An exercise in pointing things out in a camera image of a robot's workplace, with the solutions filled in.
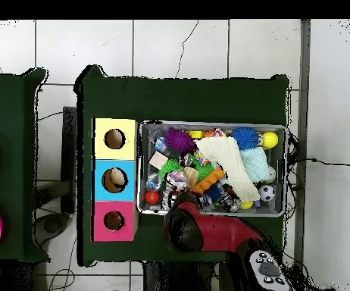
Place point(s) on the yellow ball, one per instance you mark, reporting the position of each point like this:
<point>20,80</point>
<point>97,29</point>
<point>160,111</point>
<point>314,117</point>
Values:
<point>270,140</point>

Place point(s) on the wooden box with three holes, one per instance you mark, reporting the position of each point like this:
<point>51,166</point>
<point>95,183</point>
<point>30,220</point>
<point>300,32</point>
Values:
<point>129,145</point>

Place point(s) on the small red ball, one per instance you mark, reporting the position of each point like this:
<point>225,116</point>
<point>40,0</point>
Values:
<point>152,197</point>

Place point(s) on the green spiky rubber ball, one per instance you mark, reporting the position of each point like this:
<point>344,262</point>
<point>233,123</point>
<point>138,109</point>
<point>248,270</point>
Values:
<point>169,166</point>

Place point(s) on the wooden cube block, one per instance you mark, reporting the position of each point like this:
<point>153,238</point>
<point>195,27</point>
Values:
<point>158,159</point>

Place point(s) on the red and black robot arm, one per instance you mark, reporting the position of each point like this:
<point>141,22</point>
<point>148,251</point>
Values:
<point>223,233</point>

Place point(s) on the polka dot paper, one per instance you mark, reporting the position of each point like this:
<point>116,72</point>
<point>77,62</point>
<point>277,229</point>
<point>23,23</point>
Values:
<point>176,178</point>

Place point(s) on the cream waffle cloth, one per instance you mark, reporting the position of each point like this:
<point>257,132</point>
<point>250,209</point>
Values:
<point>226,157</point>

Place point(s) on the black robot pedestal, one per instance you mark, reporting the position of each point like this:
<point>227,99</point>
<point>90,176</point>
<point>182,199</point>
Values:
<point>178,279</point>

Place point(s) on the round wooden block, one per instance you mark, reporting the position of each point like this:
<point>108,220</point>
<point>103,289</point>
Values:
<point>190,175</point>

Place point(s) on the dark green tablecloth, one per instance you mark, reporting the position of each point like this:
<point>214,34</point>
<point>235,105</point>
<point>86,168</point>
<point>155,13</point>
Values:
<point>8,121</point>
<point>181,100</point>

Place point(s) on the purple spiky monster toy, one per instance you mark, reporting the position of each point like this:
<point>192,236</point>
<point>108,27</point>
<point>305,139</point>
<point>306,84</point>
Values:
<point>178,139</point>

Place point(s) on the mint green waffle cloth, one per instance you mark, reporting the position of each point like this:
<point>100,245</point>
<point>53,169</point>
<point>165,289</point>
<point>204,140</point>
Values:
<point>256,163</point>

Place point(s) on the black upright panel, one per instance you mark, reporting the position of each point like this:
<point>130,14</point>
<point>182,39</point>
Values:
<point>69,157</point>

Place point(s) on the orange toy building brick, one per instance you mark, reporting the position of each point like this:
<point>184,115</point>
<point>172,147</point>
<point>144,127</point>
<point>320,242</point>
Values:
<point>208,181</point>

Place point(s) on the blue spiky rubber ball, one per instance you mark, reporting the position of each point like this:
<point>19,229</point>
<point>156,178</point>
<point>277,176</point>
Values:
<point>245,138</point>

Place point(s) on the dark grey rounded base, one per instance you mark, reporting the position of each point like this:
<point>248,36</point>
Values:
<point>52,225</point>

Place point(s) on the small soccer ball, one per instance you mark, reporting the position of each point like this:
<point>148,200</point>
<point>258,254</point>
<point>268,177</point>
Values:
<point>266,193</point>

